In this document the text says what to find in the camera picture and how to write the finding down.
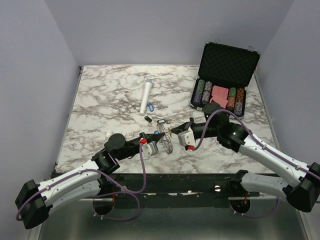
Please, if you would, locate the large metal keyring disc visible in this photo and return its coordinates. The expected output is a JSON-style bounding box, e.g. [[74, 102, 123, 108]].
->
[[154, 123, 173, 155]]

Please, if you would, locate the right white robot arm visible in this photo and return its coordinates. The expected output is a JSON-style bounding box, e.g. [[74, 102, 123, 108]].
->
[[169, 102, 320, 213]]

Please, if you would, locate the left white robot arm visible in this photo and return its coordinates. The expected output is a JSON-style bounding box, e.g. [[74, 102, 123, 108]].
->
[[15, 132, 164, 229]]

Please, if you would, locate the black key fob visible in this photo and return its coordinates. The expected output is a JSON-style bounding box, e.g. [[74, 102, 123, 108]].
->
[[144, 116, 152, 123]]

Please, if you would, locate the black key tag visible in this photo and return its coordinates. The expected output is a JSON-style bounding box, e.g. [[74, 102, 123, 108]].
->
[[157, 119, 166, 124]]

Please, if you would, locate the blue key tag far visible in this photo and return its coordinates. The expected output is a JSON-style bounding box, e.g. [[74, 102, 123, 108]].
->
[[148, 103, 155, 112]]

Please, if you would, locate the pink playing card deck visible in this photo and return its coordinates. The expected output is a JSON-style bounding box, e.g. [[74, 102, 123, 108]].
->
[[210, 85, 229, 108]]

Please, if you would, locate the white microphone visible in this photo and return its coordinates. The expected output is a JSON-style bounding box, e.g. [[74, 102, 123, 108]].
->
[[139, 79, 153, 115]]

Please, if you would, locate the black poker chip case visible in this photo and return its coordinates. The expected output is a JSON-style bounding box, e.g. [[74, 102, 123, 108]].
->
[[189, 42, 261, 118]]

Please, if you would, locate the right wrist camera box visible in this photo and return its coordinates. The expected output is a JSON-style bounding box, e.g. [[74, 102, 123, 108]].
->
[[177, 130, 196, 147]]

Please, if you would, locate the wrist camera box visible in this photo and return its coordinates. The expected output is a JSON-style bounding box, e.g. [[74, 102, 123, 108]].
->
[[177, 130, 196, 147], [142, 141, 159, 158]]

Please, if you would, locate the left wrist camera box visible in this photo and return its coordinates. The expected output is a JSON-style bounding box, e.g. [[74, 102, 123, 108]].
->
[[142, 141, 159, 158]]

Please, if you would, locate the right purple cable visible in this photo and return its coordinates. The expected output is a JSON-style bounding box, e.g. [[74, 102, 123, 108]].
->
[[186, 109, 320, 218]]

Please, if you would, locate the purple cable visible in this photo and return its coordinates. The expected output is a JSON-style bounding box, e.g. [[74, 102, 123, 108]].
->
[[16, 139, 148, 222], [186, 109, 320, 218]]

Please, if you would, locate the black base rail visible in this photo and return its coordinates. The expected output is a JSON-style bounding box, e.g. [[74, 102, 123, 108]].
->
[[51, 172, 261, 210]]

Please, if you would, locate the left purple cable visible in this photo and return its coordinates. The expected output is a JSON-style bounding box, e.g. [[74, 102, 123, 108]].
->
[[16, 139, 148, 222]]

